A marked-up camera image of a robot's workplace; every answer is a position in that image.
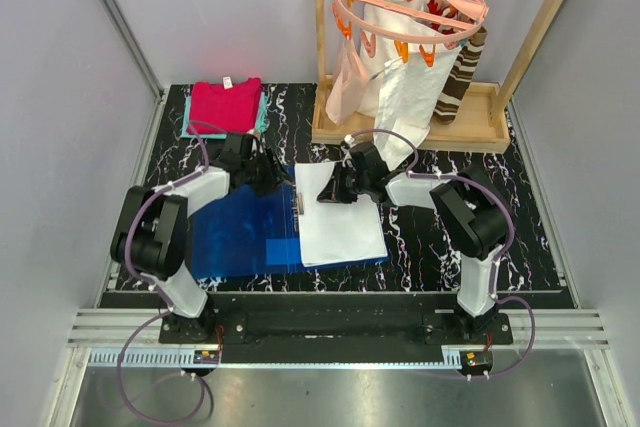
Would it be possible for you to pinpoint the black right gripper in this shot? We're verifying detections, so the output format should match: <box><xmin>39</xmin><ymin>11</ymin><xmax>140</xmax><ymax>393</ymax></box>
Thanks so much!
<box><xmin>318</xmin><ymin>162</ymin><xmax>370</xmax><ymax>205</ymax></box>

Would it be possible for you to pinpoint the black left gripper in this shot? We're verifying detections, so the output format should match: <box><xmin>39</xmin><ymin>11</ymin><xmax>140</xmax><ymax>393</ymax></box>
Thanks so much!
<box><xmin>242</xmin><ymin>147</ymin><xmax>294</xmax><ymax>198</ymax></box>

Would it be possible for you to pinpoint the white paper stack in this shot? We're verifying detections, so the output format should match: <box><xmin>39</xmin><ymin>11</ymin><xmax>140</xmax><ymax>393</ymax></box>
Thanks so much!
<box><xmin>294</xmin><ymin>162</ymin><xmax>388</xmax><ymax>268</ymax></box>

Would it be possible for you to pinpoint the blue file folder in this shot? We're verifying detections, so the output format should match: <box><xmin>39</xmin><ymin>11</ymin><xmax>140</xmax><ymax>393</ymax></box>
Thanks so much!
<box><xmin>190</xmin><ymin>184</ymin><xmax>389</xmax><ymax>279</ymax></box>

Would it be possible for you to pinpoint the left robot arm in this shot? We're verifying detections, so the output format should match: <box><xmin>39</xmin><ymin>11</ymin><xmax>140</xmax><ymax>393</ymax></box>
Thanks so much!
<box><xmin>110</xmin><ymin>132</ymin><xmax>293</xmax><ymax>343</ymax></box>

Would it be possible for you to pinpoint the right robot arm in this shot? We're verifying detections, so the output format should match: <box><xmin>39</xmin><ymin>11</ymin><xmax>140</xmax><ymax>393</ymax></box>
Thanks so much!
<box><xmin>316</xmin><ymin>142</ymin><xmax>515</xmax><ymax>344</ymax></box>

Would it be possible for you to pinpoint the teal shirt folded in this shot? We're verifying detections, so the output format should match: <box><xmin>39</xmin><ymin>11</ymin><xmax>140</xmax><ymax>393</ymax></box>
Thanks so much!
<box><xmin>180</xmin><ymin>92</ymin><xmax>269</xmax><ymax>140</ymax></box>

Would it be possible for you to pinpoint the pink shirt folded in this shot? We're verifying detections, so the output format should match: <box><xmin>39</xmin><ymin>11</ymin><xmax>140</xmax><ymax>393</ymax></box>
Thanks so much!
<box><xmin>188</xmin><ymin>78</ymin><xmax>262</xmax><ymax>136</ymax></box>

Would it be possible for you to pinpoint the pale pink hanging cloth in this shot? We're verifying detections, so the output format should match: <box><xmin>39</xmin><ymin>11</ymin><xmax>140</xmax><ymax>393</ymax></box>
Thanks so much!
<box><xmin>325</xmin><ymin>40</ymin><xmax>369</xmax><ymax>125</ymax></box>

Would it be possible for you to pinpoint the large white hanging towel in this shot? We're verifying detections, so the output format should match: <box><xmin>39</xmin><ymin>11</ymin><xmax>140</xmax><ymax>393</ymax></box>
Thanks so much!
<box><xmin>357</xmin><ymin>0</ymin><xmax>473</xmax><ymax>124</ymax></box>

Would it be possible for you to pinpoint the brown striped sock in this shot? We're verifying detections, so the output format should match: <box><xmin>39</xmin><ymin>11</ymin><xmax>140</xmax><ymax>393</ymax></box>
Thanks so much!
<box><xmin>433</xmin><ymin>27</ymin><xmax>488</xmax><ymax>125</ymax></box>

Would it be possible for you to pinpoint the wooden rack tray base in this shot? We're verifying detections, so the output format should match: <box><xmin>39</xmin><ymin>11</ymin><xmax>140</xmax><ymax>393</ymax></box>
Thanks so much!
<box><xmin>310</xmin><ymin>0</ymin><xmax>596</xmax><ymax>154</ymax></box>

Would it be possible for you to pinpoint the pink round clip hanger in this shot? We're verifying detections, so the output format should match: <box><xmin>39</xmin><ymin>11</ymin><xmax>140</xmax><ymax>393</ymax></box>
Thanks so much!
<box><xmin>331</xmin><ymin>0</ymin><xmax>489</xmax><ymax>67</ymax></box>

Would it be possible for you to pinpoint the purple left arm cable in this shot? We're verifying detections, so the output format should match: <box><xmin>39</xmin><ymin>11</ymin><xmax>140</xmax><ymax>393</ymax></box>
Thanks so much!
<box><xmin>115</xmin><ymin>120</ymin><xmax>216</xmax><ymax>422</ymax></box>

